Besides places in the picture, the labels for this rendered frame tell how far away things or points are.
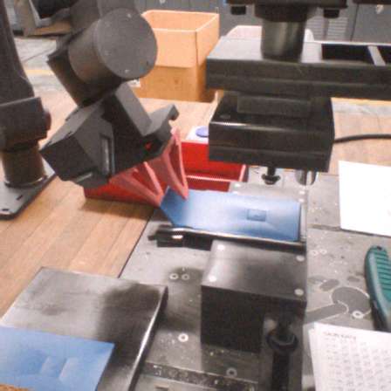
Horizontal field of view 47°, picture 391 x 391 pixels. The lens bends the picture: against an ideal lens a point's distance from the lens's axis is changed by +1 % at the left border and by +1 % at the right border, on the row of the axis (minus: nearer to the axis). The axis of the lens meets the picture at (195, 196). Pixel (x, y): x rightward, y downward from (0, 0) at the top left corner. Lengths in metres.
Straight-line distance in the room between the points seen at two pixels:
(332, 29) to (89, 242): 4.48
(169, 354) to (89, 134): 0.24
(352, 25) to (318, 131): 4.59
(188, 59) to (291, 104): 2.36
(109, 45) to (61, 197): 0.40
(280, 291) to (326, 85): 0.19
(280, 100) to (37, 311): 0.34
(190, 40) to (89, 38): 2.33
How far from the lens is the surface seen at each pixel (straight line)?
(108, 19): 0.39
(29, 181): 0.76
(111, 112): 0.44
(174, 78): 2.80
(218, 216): 0.51
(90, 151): 0.39
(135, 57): 0.39
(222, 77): 0.39
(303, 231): 0.50
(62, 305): 0.52
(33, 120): 0.70
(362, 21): 4.94
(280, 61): 0.38
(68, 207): 0.71
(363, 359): 0.45
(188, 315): 0.52
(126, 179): 0.49
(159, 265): 0.58
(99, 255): 0.61
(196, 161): 0.76
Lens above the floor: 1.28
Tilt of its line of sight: 32 degrees down
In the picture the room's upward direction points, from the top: straight up
